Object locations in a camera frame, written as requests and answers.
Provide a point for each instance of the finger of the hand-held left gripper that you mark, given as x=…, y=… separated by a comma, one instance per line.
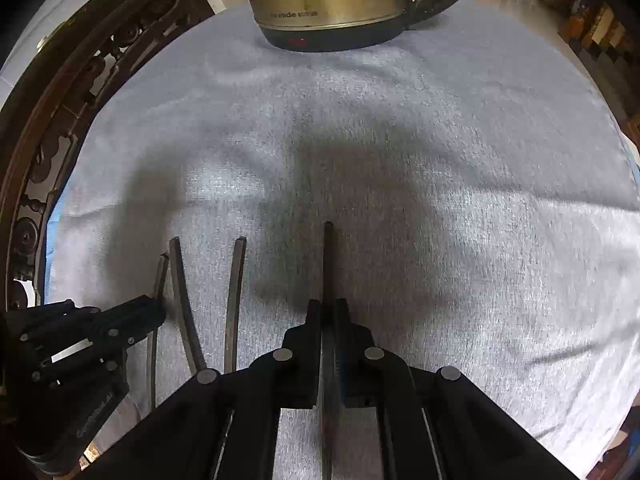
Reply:
x=125, y=322
x=50, y=312

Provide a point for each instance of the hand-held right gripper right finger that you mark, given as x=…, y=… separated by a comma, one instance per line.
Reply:
x=346, y=360

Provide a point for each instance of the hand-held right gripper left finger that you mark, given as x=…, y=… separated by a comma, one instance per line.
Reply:
x=307, y=350

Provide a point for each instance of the golden patterned chair cushion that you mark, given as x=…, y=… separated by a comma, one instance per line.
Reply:
x=89, y=454

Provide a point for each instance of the grey tablecloth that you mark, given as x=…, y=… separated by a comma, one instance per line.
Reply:
x=400, y=185

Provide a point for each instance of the carved dark wooden sideboard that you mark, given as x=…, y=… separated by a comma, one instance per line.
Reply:
x=60, y=85

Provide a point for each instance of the gold electric kettle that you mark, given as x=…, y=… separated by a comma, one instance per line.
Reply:
x=330, y=5

